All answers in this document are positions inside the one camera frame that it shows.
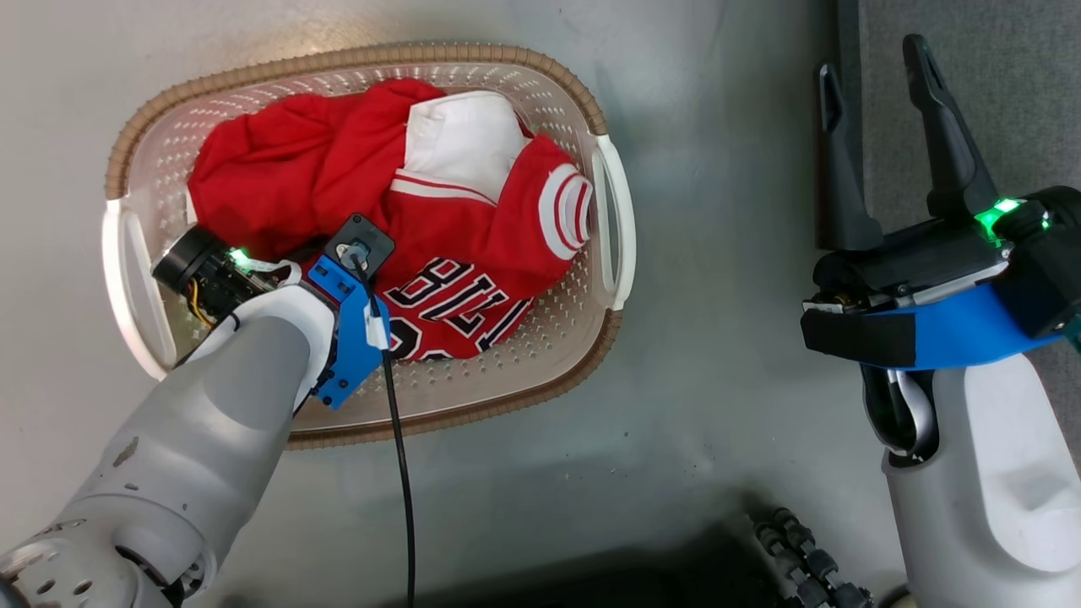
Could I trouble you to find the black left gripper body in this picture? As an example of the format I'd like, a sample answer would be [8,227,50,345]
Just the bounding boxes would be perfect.
[152,224,296,328]

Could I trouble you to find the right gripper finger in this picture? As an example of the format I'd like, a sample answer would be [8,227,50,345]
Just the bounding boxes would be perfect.
[815,62,885,253]
[901,33,1002,221]

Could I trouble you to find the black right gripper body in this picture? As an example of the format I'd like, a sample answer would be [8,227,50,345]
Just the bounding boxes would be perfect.
[802,186,1081,340]

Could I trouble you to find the red Bulls basketball jersey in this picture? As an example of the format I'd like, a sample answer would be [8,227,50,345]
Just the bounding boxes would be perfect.
[186,79,595,362]

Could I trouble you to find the white perforated laundry basket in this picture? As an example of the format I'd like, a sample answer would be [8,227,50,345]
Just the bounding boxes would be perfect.
[101,42,637,450]

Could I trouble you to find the blue right camera mount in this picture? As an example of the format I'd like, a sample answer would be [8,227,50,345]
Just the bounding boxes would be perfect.
[801,282,1067,373]

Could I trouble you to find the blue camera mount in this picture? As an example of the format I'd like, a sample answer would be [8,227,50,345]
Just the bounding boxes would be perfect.
[305,253,392,411]
[801,282,1067,373]

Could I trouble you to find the blue left camera mount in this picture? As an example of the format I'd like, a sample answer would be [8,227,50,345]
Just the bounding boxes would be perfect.
[305,253,392,411]

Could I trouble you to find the white left cable tag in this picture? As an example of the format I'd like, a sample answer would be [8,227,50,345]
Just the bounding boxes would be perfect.
[362,302,392,352]

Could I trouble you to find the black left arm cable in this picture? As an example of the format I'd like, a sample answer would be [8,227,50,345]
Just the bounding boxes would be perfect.
[356,250,417,608]

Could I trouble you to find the black ribbed cable conduit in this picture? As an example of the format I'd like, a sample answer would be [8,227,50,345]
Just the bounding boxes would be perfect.
[752,507,876,608]

